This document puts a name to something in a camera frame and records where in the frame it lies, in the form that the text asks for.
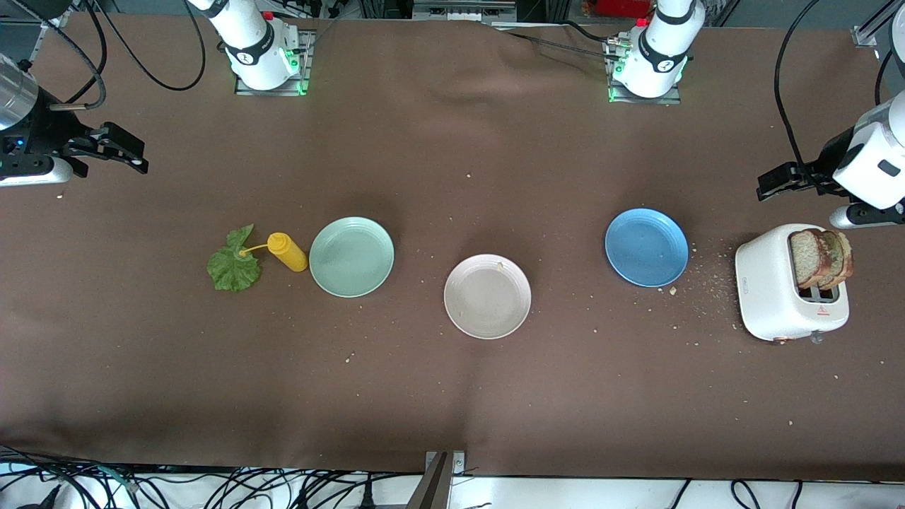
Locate brown bread slice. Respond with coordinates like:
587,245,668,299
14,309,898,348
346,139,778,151
789,229,827,289
813,228,855,291

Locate green lettuce leaf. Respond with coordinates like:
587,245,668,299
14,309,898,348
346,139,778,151
206,224,262,293

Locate yellow squeeze bottle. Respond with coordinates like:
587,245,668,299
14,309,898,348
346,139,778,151
239,232,309,273

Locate blue plate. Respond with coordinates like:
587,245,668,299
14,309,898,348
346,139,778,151
605,208,689,288

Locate mint green plate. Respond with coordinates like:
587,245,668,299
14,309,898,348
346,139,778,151
309,216,395,298

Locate beige plate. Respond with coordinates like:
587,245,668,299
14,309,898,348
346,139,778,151
443,254,532,340

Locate white toaster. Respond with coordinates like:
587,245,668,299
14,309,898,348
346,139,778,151
735,223,851,345

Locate red box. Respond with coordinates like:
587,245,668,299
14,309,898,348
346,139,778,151
597,0,651,18

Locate brown tablecloth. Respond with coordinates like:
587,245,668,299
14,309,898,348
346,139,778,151
0,14,905,483

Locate grey power strip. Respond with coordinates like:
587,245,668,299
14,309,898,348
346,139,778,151
414,0,517,21

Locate dark grey metal bar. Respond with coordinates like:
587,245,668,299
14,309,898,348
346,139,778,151
405,452,450,509

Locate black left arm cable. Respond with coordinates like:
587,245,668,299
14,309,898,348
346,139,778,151
773,0,905,181

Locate aluminium frame profile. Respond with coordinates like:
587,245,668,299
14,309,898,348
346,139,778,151
852,0,905,49

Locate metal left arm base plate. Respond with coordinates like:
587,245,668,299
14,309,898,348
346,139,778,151
607,39,683,107

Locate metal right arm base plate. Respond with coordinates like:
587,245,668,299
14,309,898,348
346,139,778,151
235,28,313,97

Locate black cable on tablecloth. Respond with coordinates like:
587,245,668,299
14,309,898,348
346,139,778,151
495,20,623,61

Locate tangled black floor cables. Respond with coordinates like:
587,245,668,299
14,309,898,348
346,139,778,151
0,444,496,509

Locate silver metal bracket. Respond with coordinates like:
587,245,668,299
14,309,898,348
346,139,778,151
424,450,467,476

